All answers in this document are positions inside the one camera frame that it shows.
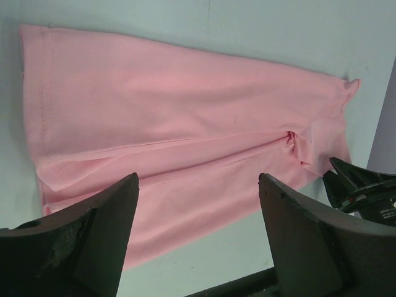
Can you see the pink t-shirt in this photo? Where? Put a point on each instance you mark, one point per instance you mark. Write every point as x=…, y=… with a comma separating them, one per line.
x=197, y=127

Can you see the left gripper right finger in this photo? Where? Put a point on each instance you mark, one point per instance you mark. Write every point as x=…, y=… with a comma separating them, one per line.
x=320, y=251

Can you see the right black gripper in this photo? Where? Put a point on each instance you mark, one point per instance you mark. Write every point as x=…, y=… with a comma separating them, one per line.
x=353, y=189

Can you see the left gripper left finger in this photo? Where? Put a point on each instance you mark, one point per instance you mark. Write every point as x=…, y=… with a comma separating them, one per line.
x=77, y=251

